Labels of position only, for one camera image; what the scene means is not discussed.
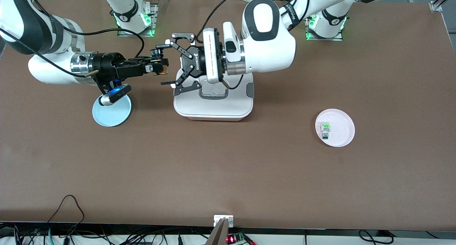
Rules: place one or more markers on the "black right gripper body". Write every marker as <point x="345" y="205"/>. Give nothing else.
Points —
<point x="108" y="66"/>

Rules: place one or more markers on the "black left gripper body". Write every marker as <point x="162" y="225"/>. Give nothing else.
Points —
<point x="195" y="62"/>

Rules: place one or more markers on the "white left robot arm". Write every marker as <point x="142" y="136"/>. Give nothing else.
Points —
<point x="267" y="41"/>

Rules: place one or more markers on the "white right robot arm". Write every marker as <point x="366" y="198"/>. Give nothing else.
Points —
<point x="46" y="66"/>

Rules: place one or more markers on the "white lunch box grey clips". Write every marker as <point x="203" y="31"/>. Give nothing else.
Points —
<point x="213" y="107"/>

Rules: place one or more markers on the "light blue round plate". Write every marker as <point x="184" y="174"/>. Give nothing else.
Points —
<point x="110" y="115"/>

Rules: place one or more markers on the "pink round plate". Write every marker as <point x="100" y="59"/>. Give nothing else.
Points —
<point x="342" y="129"/>

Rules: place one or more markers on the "circuit board red display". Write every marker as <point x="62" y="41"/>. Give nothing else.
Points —
<point x="233" y="239"/>

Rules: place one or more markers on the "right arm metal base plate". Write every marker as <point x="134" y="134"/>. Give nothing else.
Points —
<point x="155" y="16"/>

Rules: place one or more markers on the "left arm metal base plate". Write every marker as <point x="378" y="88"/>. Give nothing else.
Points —
<point x="324" y="39"/>

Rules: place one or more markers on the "green white switch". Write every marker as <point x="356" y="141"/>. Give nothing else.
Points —
<point x="325" y="129"/>

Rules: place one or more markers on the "white mounting bracket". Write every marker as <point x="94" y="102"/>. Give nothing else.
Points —
<point x="218" y="219"/>

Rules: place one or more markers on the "grey camera mount bar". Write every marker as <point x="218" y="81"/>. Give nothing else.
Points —
<point x="219" y="234"/>

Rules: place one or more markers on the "aluminium frame corner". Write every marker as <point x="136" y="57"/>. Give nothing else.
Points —
<point x="440" y="2"/>

